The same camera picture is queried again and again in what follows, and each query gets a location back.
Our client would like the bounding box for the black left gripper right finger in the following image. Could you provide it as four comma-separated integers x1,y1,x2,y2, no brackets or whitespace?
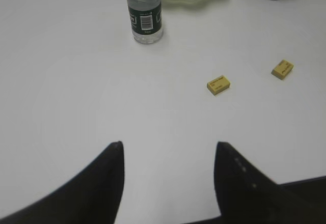
214,142,325,223

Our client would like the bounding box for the yellow eraser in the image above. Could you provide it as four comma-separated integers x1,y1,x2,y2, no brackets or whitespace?
271,60,294,80
207,75,230,96

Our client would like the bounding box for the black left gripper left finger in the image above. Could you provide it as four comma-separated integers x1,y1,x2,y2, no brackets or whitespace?
1,141,125,223

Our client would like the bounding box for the clear water bottle green label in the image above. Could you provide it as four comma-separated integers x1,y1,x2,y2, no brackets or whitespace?
127,0,163,44

